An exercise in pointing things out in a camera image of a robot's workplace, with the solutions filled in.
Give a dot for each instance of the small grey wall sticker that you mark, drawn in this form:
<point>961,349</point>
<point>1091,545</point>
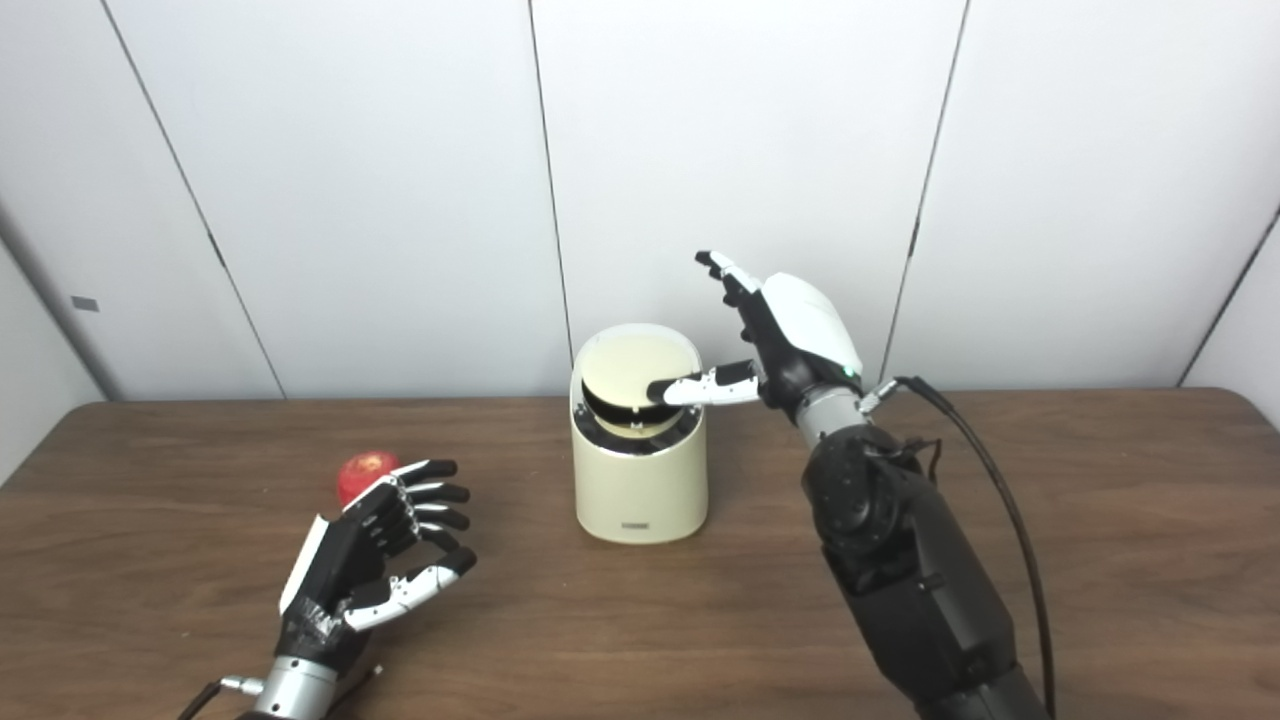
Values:
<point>85,303</point>

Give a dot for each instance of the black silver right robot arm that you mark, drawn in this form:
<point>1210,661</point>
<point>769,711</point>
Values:
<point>910,570</point>

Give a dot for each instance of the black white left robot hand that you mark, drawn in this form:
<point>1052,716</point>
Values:
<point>340,566</point>

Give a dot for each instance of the cream-colored bin body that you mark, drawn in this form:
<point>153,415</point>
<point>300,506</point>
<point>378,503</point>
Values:
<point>640,495</point>

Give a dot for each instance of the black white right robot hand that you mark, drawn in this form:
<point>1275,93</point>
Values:
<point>810,330</point>

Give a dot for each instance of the red apple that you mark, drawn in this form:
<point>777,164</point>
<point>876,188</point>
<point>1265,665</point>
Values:
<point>360,474</point>

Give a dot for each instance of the round cream bin lid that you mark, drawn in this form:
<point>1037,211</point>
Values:
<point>630,368</point>

